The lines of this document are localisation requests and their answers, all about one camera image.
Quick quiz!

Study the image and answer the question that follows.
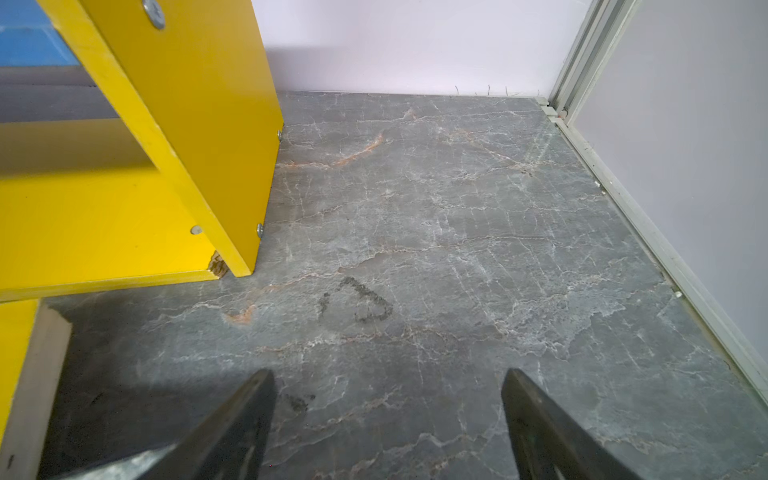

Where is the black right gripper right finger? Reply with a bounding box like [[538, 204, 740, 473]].
[[501, 368, 638, 479]]

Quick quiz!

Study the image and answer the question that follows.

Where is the yellow wooden bookshelf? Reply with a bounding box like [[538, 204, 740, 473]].
[[1, 1, 284, 443]]

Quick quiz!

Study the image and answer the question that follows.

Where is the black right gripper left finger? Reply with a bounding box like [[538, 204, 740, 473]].
[[141, 369, 277, 479]]

